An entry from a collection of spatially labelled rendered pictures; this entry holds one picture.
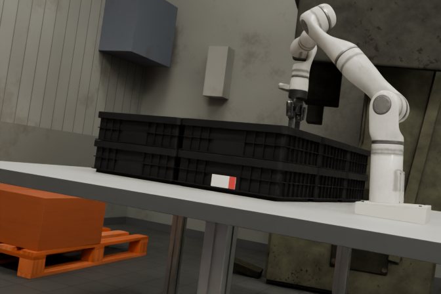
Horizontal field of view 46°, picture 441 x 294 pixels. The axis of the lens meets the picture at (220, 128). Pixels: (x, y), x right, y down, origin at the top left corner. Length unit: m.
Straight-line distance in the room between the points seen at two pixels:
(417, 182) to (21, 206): 2.48
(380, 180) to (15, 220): 2.37
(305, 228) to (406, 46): 2.47
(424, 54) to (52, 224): 2.47
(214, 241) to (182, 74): 4.55
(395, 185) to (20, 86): 3.56
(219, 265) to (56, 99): 3.81
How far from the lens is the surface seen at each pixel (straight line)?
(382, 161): 1.59
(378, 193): 1.59
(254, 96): 5.31
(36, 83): 4.74
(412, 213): 1.52
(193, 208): 1.22
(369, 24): 3.49
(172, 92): 5.75
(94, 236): 3.67
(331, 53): 1.76
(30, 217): 3.32
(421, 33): 3.50
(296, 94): 2.09
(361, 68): 1.70
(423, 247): 1.08
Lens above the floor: 0.79
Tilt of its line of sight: 4 degrees up
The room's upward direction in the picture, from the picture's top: 7 degrees clockwise
